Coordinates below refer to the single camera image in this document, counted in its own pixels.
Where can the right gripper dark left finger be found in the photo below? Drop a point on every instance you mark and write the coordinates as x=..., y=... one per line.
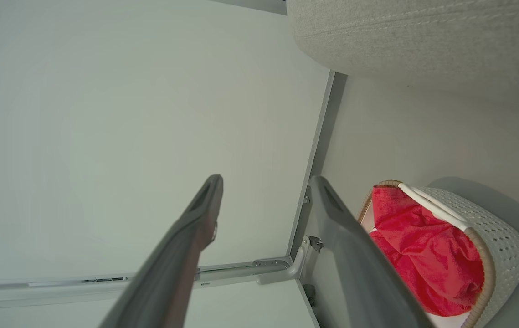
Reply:
x=168, y=273

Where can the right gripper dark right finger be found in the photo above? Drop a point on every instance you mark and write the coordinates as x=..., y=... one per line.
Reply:
x=359, y=282

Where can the red garment with white trim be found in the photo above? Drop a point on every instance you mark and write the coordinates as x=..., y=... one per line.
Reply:
x=423, y=255

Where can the grey fabric sofa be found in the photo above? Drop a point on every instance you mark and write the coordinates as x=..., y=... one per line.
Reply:
x=423, y=36

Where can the grey partition foot brace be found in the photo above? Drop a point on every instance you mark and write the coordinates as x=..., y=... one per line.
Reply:
x=282, y=271

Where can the white woven laundry basket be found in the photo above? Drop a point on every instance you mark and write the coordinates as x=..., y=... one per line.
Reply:
x=501, y=237

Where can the grey table frame bracket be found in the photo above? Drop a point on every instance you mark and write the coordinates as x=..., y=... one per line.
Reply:
x=59, y=289

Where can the grey partition base rail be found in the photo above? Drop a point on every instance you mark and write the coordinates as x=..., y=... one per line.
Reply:
x=316, y=155

